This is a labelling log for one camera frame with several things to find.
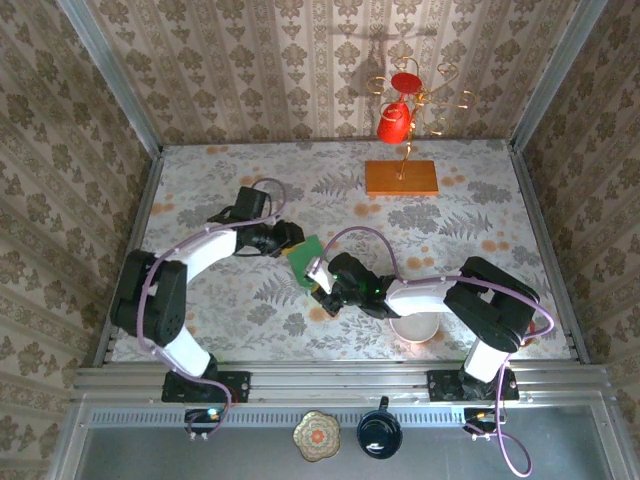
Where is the red saucer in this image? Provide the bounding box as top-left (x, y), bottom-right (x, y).
top-left (390, 72), bottom-right (422, 96)

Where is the long aluminium frame rail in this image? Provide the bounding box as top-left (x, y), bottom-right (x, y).
top-left (73, 362), bottom-right (615, 406)

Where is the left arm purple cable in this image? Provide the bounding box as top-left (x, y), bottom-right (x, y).
top-left (138, 177), bottom-right (288, 436)

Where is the small patterned plate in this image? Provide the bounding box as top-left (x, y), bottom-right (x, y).
top-left (292, 409), bottom-right (342, 463)

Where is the white bowl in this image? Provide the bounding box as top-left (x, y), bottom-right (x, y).
top-left (389, 314), bottom-right (441, 344)

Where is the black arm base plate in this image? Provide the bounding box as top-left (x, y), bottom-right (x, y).
top-left (160, 368), bottom-right (252, 404)
top-left (427, 368), bottom-right (520, 402)

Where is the black power connector box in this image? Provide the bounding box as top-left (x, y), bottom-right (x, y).
top-left (462, 407), bottom-right (507, 442)
top-left (183, 407), bottom-right (225, 442)

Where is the aluminium side rail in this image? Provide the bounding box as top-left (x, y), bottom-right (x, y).
top-left (93, 149), bottom-right (165, 367)
top-left (508, 142), bottom-right (592, 365)

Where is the aluminium corner post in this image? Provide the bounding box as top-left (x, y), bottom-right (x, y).
top-left (57, 0), bottom-right (164, 156)
top-left (509, 0), bottom-right (601, 151)

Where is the gold wire stand wooden base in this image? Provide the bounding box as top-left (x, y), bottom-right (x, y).
top-left (364, 55), bottom-right (477, 197)

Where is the slotted metal cable duct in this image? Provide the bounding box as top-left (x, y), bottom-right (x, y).
top-left (89, 407), bottom-right (597, 427)

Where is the dark blue mug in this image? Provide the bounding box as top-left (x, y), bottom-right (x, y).
top-left (355, 395), bottom-right (404, 458)

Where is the grey metal shelf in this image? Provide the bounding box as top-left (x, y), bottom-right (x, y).
top-left (74, 405), bottom-right (617, 480)

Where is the green paper sheet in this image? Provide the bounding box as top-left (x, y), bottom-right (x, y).
top-left (287, 234), bottom-right (325, 289)

